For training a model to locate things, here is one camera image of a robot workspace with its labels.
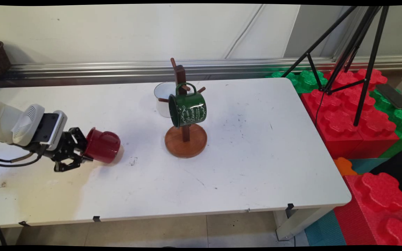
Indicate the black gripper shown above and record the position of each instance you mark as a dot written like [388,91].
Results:
[65,150]

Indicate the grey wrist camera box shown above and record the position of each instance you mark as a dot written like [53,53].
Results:
[56,129]

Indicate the white wall conduit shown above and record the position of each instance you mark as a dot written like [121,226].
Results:
[244,31]

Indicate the brown wooden mug tree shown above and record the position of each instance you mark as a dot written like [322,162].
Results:
[187,146]

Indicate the black table edge clip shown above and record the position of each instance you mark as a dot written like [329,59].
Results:
[23,223]
[289,209]
[96,219]

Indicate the green enamel mug white script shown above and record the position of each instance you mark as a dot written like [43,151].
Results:
[188,108]

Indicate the orange foam piece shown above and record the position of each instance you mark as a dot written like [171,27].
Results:
[344,166]

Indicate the black tripod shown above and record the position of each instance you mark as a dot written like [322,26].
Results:
[372,62]

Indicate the white table leg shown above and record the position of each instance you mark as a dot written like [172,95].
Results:
[291,225]

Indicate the aluminium wall rail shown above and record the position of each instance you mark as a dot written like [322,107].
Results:
[117,69]

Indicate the red enamel mug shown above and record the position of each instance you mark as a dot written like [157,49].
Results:
[105,146]

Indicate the black smartphone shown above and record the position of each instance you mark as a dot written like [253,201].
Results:
[393,96]

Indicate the large red foam brick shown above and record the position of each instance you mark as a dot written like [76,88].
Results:
[379,191]
[344,139]

